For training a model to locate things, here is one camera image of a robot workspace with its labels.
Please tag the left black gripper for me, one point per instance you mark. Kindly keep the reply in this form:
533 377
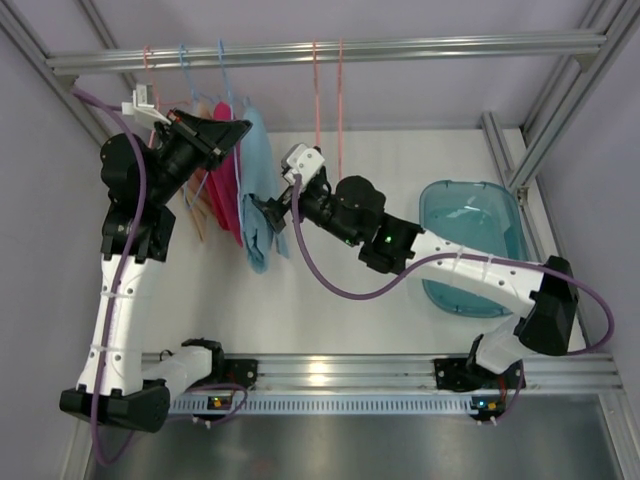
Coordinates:
198 138

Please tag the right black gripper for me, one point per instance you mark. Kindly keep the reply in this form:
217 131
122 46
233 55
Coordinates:
279 210

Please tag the light blue trousers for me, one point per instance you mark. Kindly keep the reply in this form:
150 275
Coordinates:
258 182

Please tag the magenta pink trousers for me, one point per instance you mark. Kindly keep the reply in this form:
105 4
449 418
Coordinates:
222 190

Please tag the blue hanger of pink trousers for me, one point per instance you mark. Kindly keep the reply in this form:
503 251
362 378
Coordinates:
200 107

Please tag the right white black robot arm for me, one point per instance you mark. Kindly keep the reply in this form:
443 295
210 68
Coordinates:
541 298

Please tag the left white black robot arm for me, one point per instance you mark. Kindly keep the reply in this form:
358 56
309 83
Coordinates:
114 389

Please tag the beige trousers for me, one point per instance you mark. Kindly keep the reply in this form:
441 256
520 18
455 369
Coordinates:
197 205

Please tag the far left pink hanger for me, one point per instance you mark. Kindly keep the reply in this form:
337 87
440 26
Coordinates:
155 96

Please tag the pink empty hanger left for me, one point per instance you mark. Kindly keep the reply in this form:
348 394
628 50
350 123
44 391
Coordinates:
317 112

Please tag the pink empty hanger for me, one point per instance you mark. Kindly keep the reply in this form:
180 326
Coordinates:
317 112
340 127

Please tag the pink empty hanger right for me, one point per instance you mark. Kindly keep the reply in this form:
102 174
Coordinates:
340 127

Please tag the teal plastic bin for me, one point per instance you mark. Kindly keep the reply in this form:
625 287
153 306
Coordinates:
480 215

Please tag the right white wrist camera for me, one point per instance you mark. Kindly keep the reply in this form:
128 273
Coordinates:
301 160

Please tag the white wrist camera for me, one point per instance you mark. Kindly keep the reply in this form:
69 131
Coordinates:
301 160
142 108

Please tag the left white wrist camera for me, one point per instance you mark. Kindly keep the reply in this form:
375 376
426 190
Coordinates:
142 108

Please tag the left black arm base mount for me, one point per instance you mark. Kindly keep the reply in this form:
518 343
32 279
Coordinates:
239 371

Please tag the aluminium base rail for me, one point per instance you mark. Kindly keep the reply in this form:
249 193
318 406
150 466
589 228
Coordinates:
414 373

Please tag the aluminium hanging rail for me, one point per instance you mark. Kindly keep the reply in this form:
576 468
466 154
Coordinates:
547 43

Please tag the slotted grey cable duct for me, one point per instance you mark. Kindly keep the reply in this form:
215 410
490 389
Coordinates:
358 404

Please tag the left aluminium frame post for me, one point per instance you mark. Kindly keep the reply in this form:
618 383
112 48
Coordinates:
19 31

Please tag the aluminium frame post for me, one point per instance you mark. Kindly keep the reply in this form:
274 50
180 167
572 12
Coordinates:
571 83
19 31

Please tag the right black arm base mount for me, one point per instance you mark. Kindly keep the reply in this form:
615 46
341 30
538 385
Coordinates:
461 375

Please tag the right aluminium frame post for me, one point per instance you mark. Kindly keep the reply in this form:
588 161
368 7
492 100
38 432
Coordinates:
571 83

